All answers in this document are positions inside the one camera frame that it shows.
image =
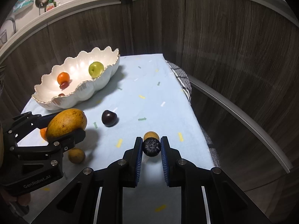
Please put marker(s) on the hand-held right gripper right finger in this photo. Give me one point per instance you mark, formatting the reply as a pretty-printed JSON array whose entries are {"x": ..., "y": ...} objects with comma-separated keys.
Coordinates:
[{"x": 164, "y": 163}]

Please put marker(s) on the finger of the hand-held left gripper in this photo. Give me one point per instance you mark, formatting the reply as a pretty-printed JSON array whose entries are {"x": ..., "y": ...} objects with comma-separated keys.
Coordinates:
[
  {"x": 70, "y": 137},
  {"x": 43, "y": 120}
]

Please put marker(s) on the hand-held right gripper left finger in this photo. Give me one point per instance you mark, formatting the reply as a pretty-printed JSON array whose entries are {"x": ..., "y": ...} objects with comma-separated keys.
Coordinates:
[{"x": 139, "y": 163}]

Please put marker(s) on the tangerine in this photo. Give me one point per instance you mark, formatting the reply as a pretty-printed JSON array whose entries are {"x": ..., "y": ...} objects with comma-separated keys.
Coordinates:
[
  {"x": 63, "y": 77},
  {"x": 43, "y": 134}
]

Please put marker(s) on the yellow mango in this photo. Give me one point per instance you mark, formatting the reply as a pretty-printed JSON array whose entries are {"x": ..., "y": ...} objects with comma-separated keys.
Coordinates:
[{"x": 65, "y": 122}]

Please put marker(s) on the brown longan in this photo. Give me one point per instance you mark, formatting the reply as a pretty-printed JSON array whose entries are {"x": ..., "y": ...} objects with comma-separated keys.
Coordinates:
[
  {"x": 151, "y": 134},
  {"x": 76, "y": 155}
]

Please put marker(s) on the blueberry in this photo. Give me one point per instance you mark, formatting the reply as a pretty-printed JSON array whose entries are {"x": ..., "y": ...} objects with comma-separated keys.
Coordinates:
[{"x": 151, "y": 147}]

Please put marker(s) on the red date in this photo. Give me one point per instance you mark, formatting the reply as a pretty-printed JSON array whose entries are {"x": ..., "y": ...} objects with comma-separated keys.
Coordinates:
[{"x": 64, "y": 85}]

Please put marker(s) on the dark purple plum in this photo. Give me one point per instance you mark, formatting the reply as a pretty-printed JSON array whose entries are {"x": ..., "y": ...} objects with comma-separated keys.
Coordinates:
[{"x": 109, "y": 118}]

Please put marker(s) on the white scalloped bowl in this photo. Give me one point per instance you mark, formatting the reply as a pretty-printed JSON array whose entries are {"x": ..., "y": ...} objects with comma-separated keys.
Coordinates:
[{"x": 77, "y": 67}]

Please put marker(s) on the green apple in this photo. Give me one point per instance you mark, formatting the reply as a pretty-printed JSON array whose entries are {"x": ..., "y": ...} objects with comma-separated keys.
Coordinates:
[{"x": 96, "y": 69}]

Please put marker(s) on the person's left hand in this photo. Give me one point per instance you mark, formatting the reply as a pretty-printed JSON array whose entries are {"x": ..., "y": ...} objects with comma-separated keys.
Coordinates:
[{"x": 22, "y": 200}]

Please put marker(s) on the grey striped cloth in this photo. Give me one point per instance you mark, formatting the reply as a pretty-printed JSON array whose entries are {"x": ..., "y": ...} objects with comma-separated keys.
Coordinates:
[{"x": 210, "y": 149}]

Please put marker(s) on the light blue patterned cloth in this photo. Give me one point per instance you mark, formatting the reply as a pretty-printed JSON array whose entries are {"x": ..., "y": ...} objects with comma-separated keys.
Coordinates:
[{"x": 140, "y": 93}]

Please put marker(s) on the black white checked cloth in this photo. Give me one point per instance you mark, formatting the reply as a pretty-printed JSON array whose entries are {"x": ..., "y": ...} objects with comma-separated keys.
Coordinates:
[{"x": 181, "y": 79}]

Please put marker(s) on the green dish soap bottle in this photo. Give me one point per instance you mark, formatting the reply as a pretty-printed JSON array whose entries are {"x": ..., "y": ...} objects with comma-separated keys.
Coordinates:
[{"x": 51, "y": 7}]

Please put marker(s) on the dark wood kitchen counter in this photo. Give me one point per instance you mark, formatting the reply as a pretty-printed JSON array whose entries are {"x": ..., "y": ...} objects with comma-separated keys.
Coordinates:
[{"x": 222, "y": 39}]

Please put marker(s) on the aluminium rail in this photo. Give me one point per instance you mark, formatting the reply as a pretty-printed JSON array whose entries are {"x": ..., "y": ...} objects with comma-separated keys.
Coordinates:
[{"x": 245, "y": 112}]

